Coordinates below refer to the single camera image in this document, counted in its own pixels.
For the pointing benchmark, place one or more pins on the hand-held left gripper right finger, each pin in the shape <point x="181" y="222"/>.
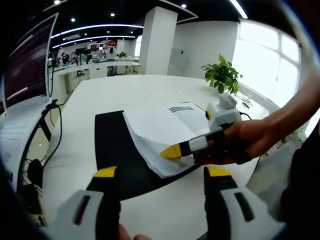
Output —
<point x="230" y="215"/>

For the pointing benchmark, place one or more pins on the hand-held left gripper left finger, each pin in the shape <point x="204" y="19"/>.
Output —
<point x="72" y="215"/>

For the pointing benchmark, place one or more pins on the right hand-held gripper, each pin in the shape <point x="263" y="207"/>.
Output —
<point x="223" y="116"/>

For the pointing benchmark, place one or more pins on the white printed pages stack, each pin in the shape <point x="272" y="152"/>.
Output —
<point x="150" y="130"/>

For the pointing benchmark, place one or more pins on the black folder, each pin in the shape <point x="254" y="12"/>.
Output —
<point x="112" y="140"/>

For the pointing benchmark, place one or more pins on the person's right forearm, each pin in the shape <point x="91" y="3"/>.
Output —
<point x="295" y="107"/>

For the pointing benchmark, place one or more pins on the person's body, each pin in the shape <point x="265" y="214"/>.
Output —
<point x="307" y="175"/>

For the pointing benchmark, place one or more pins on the green potted plant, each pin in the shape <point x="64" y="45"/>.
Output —
<point x="221" y="73"/>

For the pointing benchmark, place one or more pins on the black metal stand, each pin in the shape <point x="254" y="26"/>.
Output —
<point x="37" y="130"/>

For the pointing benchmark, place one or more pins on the white whiteboard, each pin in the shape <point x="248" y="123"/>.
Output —
<point x="178" y="58"/>

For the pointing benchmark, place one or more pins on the long white office desk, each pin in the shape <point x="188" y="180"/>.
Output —
<point x="100" y="66"/>

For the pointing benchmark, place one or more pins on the large monitor screen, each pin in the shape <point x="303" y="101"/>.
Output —
<point x="27" y="62"/>

